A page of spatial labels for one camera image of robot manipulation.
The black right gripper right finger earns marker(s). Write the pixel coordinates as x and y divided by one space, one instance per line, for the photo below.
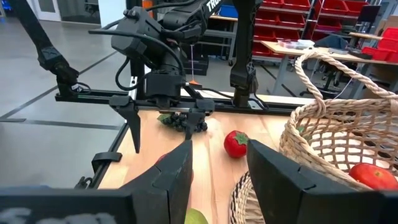
286 193

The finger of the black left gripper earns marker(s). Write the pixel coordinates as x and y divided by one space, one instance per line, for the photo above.
194 119
132 121

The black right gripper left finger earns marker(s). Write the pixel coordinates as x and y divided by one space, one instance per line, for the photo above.
168 193

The yellow-green pear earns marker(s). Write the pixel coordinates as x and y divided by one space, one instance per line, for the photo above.
196 217

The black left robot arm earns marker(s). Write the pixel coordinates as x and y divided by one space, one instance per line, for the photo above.
136 34

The black grape bunch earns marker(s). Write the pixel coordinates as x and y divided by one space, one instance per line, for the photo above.
177 122

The orange tipped tool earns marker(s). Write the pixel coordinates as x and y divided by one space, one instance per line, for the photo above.
194 83

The black crate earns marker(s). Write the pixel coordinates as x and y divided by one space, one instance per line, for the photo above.
196 67

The round woven placemat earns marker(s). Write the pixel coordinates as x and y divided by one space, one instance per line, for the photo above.
242 202

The red strawberry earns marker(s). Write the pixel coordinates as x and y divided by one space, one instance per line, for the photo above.
234 146

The grey shelf unit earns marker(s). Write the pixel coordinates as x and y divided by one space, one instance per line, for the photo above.
217 32

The blue bin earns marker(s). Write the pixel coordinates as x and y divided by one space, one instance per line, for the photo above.
228 11

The wooden desk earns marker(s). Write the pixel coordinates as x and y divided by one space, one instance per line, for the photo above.
273 46

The clear plastic box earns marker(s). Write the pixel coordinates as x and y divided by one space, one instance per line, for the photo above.
295 44

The red bin storage rack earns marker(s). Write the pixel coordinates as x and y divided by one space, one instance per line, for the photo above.
280 18

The dark office chair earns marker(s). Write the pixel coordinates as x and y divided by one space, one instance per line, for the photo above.
331 42

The red bins on desk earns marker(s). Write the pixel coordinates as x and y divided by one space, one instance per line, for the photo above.
388 46

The black monitor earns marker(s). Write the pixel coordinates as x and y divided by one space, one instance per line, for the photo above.
368 15

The black aluminium table frame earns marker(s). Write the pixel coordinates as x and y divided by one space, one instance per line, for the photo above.
93 96

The black frame strut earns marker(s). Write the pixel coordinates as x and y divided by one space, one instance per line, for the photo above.
46 53
244 62

